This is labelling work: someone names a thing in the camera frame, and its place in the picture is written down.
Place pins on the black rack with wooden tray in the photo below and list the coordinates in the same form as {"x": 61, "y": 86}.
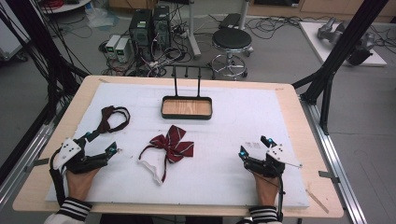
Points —
{"x": 186, "y": 109}

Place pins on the aluminium rail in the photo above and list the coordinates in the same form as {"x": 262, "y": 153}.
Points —
{"x": 336, "y": 161}
{"x": 28, "y": 155}

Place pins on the black computer tower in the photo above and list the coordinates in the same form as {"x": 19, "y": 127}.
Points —
{"x": 140, "y": 31}
{"x": 162, "y": 26}

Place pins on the black round stool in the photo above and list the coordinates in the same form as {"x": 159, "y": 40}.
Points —
{"x": 232, "y": 39}

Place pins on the grey table leg post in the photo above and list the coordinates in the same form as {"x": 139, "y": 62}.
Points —
{"x": 193, "y": 34}

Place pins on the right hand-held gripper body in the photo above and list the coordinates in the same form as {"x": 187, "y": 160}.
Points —
{"x": 267, "y": 163}

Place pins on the black metal frame stand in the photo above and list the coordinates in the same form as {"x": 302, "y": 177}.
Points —
{"x": 40, "y": 46}
{"x": 339, "y": 53}

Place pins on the clear plastic bag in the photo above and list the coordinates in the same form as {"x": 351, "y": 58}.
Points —
{"x": 99, "y": 17}

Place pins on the light wooden table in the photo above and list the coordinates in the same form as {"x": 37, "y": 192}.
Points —
{"x": 314, "y": 155}

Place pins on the white foam mat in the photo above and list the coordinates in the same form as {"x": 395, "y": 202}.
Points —
{"x": 202, "y": 174}

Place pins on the grey equipment case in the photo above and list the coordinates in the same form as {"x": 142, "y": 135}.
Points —
{"x": 11, "y": 40}

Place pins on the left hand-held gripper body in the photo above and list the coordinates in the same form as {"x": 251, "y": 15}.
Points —
{"x": 90, "y": 163}

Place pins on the black flat box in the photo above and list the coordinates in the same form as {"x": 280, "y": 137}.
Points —
{"x": 230, "y": 21}

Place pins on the white floor board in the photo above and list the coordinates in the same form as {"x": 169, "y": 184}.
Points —
{"x": 314, "y": 40}

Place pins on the red striped bow tie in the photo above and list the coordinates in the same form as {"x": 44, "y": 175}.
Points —
{"x": 172, "y": 146}

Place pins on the person's right hand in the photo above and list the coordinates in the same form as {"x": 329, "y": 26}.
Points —
{"x": 266, "y": 189}

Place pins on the white power supply unit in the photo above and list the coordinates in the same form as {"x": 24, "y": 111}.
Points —
{"x": 112, "y": 45}
{"x": 123, "y": 49}

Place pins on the person's left hand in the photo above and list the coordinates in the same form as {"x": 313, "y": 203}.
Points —
{"x": 81, "y": 185}

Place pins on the grey metal bracket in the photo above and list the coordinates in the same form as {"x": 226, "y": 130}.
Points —
{"x": 38, "y": 163}
{"x": 328, "y": 176}

